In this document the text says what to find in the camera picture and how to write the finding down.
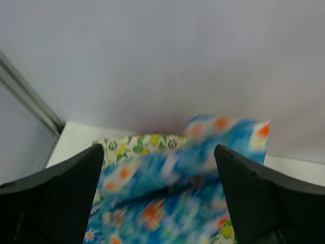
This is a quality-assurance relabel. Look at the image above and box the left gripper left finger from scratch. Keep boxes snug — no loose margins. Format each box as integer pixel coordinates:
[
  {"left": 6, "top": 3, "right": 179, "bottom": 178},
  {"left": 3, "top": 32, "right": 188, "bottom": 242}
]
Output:
[{"left": 1, "top": 144, "right": 104, "bottom": 243}]

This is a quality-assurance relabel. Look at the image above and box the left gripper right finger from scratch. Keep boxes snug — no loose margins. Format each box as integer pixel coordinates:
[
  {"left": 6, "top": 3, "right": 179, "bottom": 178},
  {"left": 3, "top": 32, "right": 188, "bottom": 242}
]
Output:
[{"left": 214, "top": 145, "right": 324, "bottom": 243}]

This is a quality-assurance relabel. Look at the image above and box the yellow lemon print skirt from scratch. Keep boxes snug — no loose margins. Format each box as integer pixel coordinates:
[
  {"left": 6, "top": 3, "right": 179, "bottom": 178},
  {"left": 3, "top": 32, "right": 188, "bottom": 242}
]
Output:
[{"left": 91, "top": 134, "right": 239, "bottom": 244}]

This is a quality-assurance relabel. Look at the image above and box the blue floral skirt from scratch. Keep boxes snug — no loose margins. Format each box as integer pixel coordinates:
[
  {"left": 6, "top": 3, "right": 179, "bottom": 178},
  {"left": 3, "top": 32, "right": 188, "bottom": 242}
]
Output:
[{"left": 82, "top": 113, "right": 270, "bottom": 244}]

